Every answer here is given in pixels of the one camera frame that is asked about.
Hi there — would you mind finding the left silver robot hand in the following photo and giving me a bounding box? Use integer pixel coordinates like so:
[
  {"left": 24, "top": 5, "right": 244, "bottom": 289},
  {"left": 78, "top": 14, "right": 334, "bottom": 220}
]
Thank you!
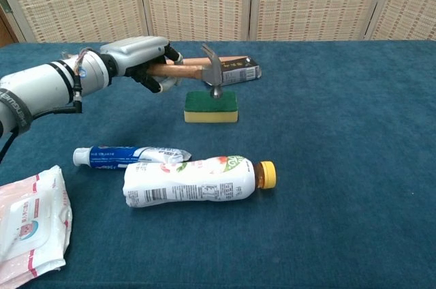
[{"left": 99, "top": 35, "right": 184, "bottom": 94}]

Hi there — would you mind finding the wooden handle claw hammer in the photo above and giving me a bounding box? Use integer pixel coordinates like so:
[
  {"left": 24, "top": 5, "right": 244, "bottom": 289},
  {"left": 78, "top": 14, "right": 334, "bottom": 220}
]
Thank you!
[{"left": 146, "top": 43, "right": 225, "bottom": 99}]

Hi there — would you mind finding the green and yellow sponge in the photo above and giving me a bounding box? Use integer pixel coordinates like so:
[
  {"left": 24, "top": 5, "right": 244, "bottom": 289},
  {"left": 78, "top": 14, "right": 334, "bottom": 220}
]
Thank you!
[{"left": 183, "top": 90, "right": 240, "bottom": 124}]

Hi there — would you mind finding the black open cardboard box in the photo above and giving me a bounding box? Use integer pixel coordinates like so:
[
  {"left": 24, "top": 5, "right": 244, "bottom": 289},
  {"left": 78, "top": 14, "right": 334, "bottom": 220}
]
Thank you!
[{"left": 217, "top": 57, "right": 263, "bottom": 85}]

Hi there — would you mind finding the blue and white toothpaste tube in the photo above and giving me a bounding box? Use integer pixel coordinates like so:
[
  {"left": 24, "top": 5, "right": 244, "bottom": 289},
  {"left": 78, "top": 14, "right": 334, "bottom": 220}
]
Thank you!
[{"left": 72, "top": 145, "right": 193, "bottom": 170}]

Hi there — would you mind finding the white label yellow cap bottle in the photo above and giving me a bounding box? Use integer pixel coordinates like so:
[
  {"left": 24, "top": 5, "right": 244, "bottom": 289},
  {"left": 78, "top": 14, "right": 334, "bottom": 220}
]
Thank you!
[{"left": 122, "top": 155, "right": 277, "bottom": 209}]

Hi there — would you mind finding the pink wet wipes pack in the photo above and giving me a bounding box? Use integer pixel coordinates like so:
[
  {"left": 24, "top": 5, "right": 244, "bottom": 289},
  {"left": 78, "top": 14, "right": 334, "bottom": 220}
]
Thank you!
[{"left": 0, "top": 165, "right": 74, "bottom": 289}]

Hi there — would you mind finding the plain wooden handle stick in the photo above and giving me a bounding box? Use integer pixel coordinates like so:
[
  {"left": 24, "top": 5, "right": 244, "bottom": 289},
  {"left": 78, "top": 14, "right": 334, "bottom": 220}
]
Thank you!
[{"left": 164, "top": 55, "right": 248, "bottom": 67}]

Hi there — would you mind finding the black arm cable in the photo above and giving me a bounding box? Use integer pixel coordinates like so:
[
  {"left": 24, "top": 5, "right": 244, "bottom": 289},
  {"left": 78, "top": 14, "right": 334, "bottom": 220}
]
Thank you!
[{"left": 0, "top": 74, "right": 83, "bottom": 164}]

